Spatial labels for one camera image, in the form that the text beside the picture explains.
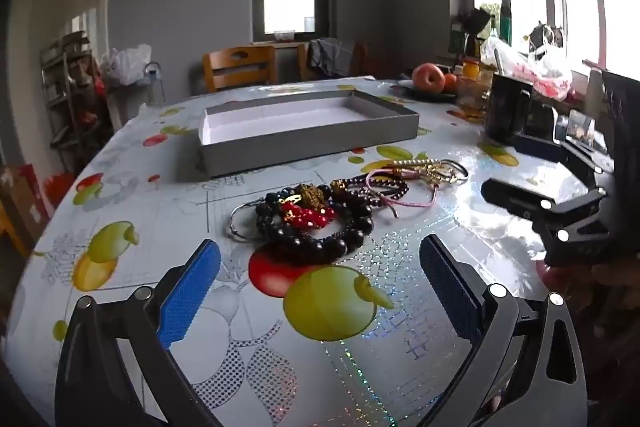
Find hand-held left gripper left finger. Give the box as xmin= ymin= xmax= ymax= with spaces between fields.
xmin=54 ymin=238 xmax=223 ymax=427

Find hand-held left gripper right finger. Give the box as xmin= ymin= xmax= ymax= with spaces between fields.
xmin=415 ymin=234 xmax=588 ymax=427

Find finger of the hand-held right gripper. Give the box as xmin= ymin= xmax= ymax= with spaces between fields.
xmin=480 ymin=178 xmax=611 ymax=265
xmin=515 ymin=134 xmax=616 ymax=178

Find gold chain bracelet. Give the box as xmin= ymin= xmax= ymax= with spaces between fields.
xmin=410 ymin=166 xmax=457 ymax=184

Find pearl gold hair clip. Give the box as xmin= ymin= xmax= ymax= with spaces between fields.
xmin=387 ymin=158 xmax=442 ymax=172

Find pink cord bracelet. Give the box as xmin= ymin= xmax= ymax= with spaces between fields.
xmin=366 ymin=169 xmax=441 ymax=218

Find dark purple bead bracelet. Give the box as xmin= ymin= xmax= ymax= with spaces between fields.
xmin=345 ymin=174 xmax=411 ymax=204

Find red bead bracelet gold pendant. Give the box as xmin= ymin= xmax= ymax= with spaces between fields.
xmin=279 ymin=183 xmax=337 ymax=229

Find grey shallow cardboard box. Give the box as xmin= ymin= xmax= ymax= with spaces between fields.
xmin=197 ymin=89 xmax=420 ymax=178

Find silver bangle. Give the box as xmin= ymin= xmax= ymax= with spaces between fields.
xmin=229 ymin=197 xmax=266 ymax=242

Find black mug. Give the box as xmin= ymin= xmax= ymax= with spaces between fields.
xmin=485 ymin=73 xmax=534 ymax=144

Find fruit print tablecloth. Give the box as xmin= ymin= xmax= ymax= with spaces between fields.
xmin=0 ymin=77 xmax=640 ymax=427

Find clear plastic bag red contents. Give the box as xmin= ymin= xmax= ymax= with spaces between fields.
xmin=480 ymin=34 xmax=574 ymax=100

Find glass jar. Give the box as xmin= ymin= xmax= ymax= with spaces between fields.
xmin=457 ymin=78 xmax=490 ymax=122

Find dark fruit plate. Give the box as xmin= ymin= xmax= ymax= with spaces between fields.
xmin=397 ymin=79 xmax=459 ymax=102

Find large red apple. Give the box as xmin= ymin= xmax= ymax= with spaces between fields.
xmin=411 ymin=63 xmax=446 ymax=94

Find dark potted plant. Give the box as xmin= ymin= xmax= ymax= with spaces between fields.
xmin=457 ymin=7 xmax=489 ymax=54

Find red gift bag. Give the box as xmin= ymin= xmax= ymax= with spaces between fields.
xmin=0 ymin=163 xmax=53 ymax=253

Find wooden chair with cloth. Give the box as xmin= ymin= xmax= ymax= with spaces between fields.
xmin=297 ymin=39 xmax=369 ymax=82

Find wooden chair with cutout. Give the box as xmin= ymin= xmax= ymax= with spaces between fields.
xmin=202 ymin=45 xmax=277 ymax=94

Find metal shelf rack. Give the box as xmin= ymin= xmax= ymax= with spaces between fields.
xmin=40 ymin=31 xmax=108 ymax=158

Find grey cloth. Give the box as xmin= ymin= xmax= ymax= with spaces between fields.
xmin=307 ymin=38 xmax=354 ymax=78

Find white plastic bag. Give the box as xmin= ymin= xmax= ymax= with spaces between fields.
xmin=100 ymin=44 xmax=153 ymax=86

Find large dark bead bracelet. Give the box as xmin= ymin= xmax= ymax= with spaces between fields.
xmin=255 ymin=189 xmax=375 ymax=265

